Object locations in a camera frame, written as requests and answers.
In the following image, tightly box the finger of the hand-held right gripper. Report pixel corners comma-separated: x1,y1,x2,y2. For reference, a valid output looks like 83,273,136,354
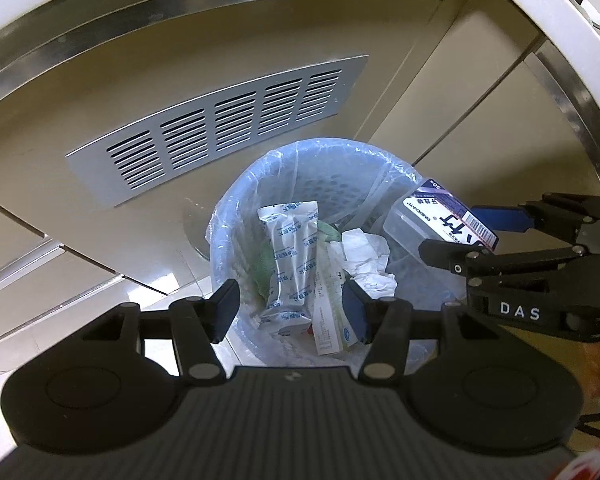
471,191,600,235
419,239,588,281

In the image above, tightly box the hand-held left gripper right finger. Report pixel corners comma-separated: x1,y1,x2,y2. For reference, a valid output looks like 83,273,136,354
344,280,518,387

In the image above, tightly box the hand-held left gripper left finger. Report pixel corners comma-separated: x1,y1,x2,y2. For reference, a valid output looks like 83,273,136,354
80,280,241,386

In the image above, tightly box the white and purple box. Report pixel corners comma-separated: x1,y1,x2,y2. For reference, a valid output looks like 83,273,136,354
382,177,501,283

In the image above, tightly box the white tissue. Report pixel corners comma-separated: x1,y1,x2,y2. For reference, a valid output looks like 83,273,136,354
328,228,398,297

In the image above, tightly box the silver foil packet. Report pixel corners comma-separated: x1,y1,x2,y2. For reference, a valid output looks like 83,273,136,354
256,201,322,337

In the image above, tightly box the waste bin with blue liner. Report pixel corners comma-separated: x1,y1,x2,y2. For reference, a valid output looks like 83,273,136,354
205,137,476,378

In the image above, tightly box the white green carton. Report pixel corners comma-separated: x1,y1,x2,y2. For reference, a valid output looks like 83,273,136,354
311,240,362,357

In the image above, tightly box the person's red white clothing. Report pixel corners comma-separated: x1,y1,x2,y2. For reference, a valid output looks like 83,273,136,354
555,452,600,480

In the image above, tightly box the silver cabinet vent grille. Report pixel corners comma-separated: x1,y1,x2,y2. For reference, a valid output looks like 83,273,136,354
65,54,370,210

